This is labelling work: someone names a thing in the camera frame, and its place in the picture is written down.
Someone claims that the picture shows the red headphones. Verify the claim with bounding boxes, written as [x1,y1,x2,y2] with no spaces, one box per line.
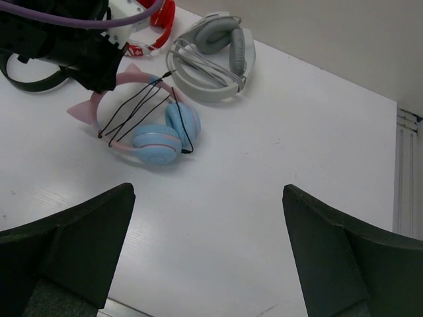
[125,0,176,57]

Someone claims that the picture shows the aluminium side rail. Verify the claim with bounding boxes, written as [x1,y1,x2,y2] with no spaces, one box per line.
[393,109,422,240]

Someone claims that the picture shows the black headphones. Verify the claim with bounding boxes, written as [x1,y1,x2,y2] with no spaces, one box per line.
[1,52,69,94]

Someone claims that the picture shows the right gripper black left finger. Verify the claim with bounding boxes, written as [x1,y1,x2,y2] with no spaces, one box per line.
[1,183,135,316]

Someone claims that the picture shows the aluminium front rail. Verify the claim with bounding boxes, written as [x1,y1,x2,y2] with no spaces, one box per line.
[97,298,137,317]

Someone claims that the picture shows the thin black headphone cable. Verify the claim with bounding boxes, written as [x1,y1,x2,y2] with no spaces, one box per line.
[97,71,196,156]

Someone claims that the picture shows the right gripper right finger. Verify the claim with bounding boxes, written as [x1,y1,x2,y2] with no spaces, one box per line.
[282,184,422,316]

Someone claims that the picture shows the grey white headphones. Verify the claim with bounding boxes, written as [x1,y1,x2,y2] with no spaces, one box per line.
[166,12,256,102]

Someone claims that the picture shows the pink blue cat-ear headphones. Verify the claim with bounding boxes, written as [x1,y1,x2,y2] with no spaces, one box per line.
[67,63,201,165]

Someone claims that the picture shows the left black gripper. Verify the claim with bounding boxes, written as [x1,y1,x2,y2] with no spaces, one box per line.
[1,11,126,92]

